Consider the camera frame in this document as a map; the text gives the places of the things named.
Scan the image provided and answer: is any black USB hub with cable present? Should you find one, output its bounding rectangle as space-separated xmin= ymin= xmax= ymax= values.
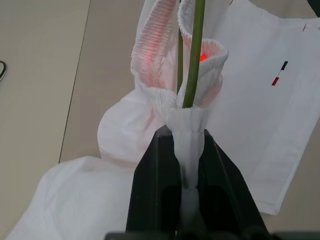
xmin=0 ymin=60 xmax=8 ymax=82

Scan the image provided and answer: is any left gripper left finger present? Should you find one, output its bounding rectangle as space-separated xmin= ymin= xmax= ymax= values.
xmin=125 ymin=128 xmax=185 ymax=234

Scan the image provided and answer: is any green rod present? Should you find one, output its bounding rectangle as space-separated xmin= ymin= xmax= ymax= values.
xmin=176 ymin=0 xmax=207 ymax=109

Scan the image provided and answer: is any white cloth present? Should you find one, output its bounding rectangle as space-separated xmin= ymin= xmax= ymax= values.
xmin=4 ymin=0 xmax=320 ymax=240

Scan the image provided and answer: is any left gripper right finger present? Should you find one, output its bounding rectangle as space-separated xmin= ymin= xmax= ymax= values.
xmin=196 ymin=128 xmax=270 ymax=234

